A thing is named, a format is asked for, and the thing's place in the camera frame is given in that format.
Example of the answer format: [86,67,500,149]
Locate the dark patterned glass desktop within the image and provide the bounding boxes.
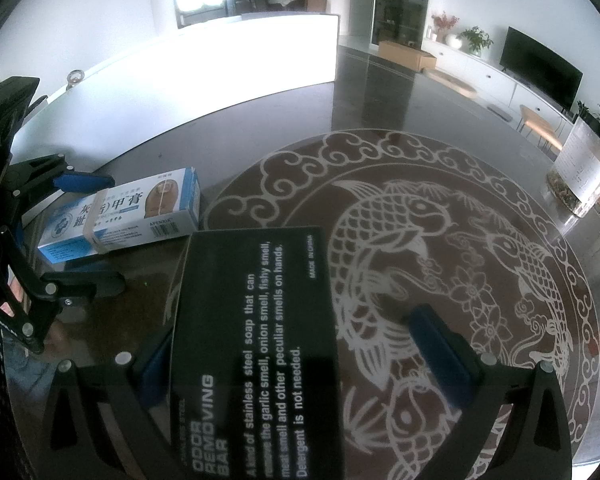
[10,42,600,480]

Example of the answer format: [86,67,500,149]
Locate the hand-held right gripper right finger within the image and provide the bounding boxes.
[405,303,576,480]

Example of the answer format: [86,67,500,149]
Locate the beige oval floor tray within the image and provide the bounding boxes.
[424,69,480,100]

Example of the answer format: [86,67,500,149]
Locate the red flower plant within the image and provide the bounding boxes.
[431,10,460,43]

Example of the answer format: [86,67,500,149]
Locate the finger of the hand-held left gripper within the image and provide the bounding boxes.
[5,154,116,211]
[17,269,127,356]

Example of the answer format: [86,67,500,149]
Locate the white television cabinet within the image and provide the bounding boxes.
[422,40,576,133]

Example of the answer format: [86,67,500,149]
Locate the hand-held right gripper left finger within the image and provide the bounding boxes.
[42,332,181,480]

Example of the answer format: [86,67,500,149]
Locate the clear jar with black lid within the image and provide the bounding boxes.
[546,114,600,218]

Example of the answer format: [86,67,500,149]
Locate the black printed carton box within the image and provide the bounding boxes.
[169,227,345,480]

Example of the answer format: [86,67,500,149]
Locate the beige rubber band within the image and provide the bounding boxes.
[82,191,111,253]

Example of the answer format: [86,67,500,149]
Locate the black flat television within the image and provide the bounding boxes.
[499,26,583,111]

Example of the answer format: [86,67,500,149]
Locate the green leafy potted plant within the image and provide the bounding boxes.
[457,26,495,57]

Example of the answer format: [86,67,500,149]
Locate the blue and white medicine box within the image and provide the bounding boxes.
[36,166,202,264]

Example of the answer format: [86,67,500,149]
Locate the dark glass display cabinet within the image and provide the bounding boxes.
[371,0,433,46]

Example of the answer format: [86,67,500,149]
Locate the cardboard box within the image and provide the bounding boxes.
[378,40,438,72]

